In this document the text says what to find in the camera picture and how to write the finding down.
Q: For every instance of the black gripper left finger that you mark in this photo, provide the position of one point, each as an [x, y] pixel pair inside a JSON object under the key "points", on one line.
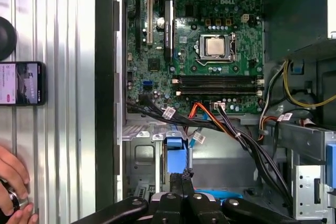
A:
{"points": [[176, 184]]}

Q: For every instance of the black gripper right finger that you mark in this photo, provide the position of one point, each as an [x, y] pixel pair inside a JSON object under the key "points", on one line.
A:
{"points": [[187, 184]]}

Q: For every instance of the hard disk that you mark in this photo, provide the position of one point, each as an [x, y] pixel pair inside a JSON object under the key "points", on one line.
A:
{"points": [[176, 161]]}

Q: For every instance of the small round black tool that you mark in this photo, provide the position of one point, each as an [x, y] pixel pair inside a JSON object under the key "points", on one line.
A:
{"points": [[18, 201]]}

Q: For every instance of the metal disk bay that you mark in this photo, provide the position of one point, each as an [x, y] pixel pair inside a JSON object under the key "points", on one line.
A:
{"points": [[143, 155]]}

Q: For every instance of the person's hand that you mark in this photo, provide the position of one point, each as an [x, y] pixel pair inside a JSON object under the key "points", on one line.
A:
{"points": [[13, 163]]}

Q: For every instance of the metal drive cage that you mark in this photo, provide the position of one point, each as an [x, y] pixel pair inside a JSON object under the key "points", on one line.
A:
{"points": [[304, 182]]}

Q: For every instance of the black PC case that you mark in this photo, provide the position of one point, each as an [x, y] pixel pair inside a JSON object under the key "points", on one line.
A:
{"points": [[105, 77]]}

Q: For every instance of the CPU socket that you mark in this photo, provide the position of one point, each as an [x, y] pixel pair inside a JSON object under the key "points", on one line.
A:
{"points": [[202, 48]]}

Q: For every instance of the silver CPU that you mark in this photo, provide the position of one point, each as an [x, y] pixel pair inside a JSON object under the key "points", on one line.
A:
{"points": [[214, 46]]}

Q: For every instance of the blue plastic latch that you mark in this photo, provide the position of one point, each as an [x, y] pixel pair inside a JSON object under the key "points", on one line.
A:
{"points": [[331, 166]]}

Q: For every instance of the black graphics card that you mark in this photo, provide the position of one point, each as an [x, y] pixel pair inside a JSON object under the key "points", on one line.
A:
{"points": [[168, 30]]}

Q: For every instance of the black expansion slot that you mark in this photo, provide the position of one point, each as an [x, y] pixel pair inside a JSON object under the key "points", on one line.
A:
{"points": [[137, 24]]}

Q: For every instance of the white expansion slot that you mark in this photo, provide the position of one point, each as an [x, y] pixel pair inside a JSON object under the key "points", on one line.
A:
{"points": [[149, 19]]}

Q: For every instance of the green motherboard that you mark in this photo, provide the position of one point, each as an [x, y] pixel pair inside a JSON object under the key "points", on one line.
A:
{"points": [[223, 16]]}

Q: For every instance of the black smartphone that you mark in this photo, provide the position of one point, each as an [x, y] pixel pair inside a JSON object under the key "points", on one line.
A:
{"points": [[23, 83]]}

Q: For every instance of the grey power supply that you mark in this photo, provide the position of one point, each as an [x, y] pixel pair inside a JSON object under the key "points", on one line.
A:
{"points": [[294, 11]]}

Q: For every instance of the black round puck controller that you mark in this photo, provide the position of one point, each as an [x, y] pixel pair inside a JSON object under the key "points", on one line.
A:
{"points": [[6, 39]]}

